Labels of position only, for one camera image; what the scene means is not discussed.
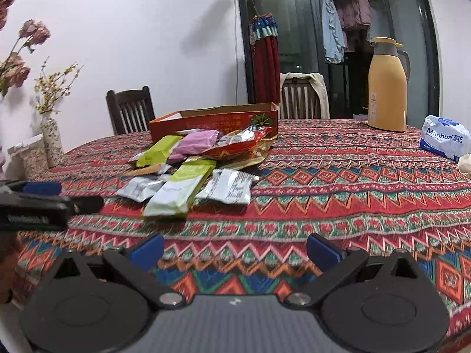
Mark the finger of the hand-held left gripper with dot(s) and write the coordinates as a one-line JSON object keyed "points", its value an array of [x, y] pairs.
{"points": [[42, 188], [86, 204]]}

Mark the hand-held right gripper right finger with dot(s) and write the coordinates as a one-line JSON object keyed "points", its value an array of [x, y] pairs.
{"points": [[323, 252]]}

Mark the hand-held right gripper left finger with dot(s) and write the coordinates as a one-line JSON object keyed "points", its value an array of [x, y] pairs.
{"points": [[146, 252]]}

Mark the silver foil snack packet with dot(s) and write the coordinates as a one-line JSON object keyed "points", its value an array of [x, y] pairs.
{"points": [[230, 187], [138, 189]]}

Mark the orange silver snack packet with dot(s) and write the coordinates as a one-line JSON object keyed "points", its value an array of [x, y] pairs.
{"points": [[147, 171]]}

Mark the large green white snack packet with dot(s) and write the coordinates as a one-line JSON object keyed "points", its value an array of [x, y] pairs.
{"points": [[180, 187]]}

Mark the lime green snack packet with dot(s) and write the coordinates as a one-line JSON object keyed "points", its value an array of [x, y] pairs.
{"points": [[160, 150]]}

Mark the gold snack packet red filling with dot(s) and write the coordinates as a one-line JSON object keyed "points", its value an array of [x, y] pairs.
{"points": [[254, 156]]}

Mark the pink snack packet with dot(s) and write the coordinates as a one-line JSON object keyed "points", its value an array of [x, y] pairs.
{"points": [[197, 141]]}

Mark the red and silver snack packet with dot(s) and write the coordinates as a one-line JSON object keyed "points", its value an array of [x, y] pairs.
{"points": [[235, 143]]}

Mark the orange cardboard box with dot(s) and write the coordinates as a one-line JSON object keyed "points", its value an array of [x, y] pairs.
{"points": [[206, 119]]}

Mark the person's left forearm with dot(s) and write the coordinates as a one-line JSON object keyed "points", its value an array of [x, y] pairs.
{"points": [[13, 264]]}

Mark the clear container of seeds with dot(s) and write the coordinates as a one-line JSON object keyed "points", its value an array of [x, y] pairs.
{"points": [[31, 156]]}

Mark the floral ceramic vase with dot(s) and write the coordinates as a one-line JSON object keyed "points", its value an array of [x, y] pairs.
{"points": [[52, 143]]}

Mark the patterned red tablecloth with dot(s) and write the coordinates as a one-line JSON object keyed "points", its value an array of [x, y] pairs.
{"points": [[331, 191]]}

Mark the yellow flower branches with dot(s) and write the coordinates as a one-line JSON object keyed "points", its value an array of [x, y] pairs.
{"points": [[55, 88]]}

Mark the dark wooden chair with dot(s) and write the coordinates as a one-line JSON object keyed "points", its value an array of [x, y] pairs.
{"points": [[130, 112]]}

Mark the pink artificial flowers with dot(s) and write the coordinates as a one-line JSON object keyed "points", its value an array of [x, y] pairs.
{"points": [[18, 70]]}

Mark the brown wooden slatted chair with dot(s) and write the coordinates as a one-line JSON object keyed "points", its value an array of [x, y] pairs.
{"points": [[298, 99]]}

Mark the white blue tissue pack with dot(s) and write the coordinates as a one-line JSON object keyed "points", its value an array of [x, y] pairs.
{"points": [[443, 138]]}

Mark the cream crumpled object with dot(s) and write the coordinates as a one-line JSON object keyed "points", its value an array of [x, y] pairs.
{"points": [[465, 165]]}

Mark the yellow thermos jug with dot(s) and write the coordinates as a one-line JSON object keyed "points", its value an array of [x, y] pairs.
{"points": [[386, 88]]}

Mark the light blue hanging shirt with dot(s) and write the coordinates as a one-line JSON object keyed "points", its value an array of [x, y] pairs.
{"points": [[331, 25]]}

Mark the sliding glass door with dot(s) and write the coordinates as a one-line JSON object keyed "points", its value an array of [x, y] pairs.
{"points": [[415, 25]]}

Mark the pink hanging clothes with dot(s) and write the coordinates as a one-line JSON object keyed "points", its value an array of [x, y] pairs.
{"points": [[355, 9]]}

